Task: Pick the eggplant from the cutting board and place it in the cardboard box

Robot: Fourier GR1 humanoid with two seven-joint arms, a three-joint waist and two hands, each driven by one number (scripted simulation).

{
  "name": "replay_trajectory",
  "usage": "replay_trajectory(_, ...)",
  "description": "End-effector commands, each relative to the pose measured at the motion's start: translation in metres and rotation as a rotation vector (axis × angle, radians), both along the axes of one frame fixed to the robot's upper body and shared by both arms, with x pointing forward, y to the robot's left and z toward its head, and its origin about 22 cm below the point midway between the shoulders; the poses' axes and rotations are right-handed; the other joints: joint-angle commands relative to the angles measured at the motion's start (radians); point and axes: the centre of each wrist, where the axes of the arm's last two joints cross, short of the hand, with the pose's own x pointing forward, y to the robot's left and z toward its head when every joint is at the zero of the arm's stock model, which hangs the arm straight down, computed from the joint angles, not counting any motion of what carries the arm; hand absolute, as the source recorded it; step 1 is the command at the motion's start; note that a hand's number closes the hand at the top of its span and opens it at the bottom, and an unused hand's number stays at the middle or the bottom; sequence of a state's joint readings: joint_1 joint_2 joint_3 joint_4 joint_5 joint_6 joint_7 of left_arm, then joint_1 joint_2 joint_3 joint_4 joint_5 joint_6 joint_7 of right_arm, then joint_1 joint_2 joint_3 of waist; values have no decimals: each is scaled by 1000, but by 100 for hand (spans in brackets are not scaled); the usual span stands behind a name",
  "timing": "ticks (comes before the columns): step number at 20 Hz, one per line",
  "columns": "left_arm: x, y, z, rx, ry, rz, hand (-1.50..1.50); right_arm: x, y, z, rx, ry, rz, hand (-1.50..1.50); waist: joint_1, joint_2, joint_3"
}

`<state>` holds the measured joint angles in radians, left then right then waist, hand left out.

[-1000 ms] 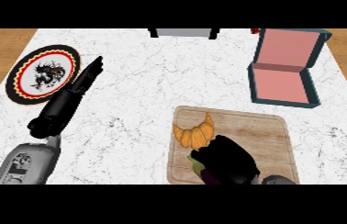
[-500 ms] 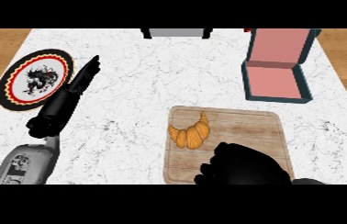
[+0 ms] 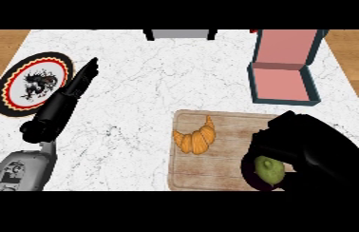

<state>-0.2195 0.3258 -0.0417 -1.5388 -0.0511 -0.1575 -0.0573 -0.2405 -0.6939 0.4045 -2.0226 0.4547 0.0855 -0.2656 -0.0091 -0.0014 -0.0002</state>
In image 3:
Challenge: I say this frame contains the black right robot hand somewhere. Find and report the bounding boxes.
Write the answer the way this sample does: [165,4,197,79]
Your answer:
[249,109,359,192]

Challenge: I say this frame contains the wooden cutting board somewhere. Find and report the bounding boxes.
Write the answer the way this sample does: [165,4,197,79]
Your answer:
[168,108,301,192]

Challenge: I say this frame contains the teal box with pink inside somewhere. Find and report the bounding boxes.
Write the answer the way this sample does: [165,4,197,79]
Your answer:
[247,29,332,107]

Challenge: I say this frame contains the golden croissant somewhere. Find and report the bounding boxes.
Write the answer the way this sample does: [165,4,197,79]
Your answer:
[172,115,218,156]

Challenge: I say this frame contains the grey appliance with black legs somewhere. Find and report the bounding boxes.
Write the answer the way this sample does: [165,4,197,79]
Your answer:
[142,29,219,42]

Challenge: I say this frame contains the round plate with dragon print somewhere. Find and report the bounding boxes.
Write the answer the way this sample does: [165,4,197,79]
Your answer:
[0,51,76,118]

